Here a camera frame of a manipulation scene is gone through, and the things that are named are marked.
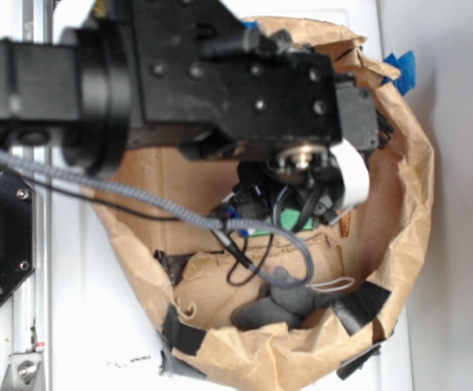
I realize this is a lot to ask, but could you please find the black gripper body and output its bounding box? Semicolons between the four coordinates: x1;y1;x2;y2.
132;24;396;229

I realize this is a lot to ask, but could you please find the brown paper bag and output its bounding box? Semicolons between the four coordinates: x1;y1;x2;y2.
95;16;435;390

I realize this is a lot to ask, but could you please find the tan spiral sea shell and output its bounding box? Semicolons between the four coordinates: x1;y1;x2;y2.
339;212;352;238

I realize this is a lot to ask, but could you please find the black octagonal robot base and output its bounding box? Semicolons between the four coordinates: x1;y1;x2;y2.
0;168;34;308

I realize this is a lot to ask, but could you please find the blue tape piece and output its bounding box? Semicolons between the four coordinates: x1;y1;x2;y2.
382;51;417;96

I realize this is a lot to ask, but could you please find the grey braided cable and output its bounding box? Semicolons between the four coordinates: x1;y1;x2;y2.
0;147;317;291

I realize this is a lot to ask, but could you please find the thin black cable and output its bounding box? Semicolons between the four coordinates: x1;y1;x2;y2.
24;178;274;287

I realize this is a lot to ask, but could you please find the aluminium rail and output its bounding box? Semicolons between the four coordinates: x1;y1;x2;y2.
0;0;55;390

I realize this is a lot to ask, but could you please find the green rectangular block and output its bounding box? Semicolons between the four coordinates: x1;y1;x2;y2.
246;208;315;237

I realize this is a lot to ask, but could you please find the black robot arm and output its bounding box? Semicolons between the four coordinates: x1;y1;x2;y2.
0;1;379;223

